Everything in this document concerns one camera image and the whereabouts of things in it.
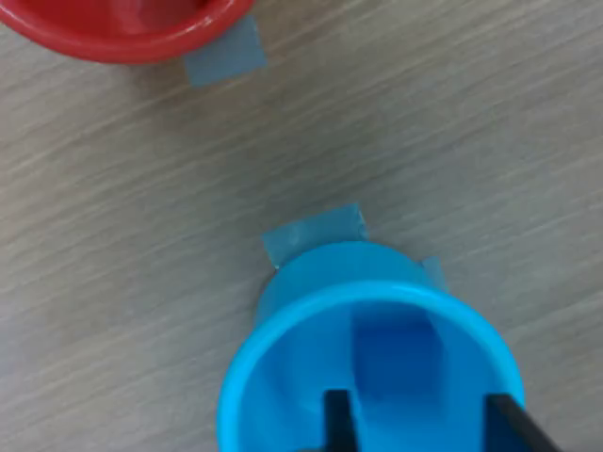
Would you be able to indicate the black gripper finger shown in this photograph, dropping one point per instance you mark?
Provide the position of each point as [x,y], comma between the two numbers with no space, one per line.
[338,421]
[523,428]

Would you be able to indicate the blue cube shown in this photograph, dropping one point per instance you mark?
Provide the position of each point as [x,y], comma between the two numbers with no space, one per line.
[400,362]

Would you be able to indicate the blue plastic cup bin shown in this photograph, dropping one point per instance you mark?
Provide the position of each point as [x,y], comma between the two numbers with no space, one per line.
[330,270]

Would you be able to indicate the red plastic cup bin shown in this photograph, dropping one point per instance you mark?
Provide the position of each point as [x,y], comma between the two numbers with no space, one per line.
[118,49]

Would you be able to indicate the blue tape piece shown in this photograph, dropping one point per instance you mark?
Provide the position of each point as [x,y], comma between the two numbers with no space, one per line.
[226,56]
[313,233]
[435,271]

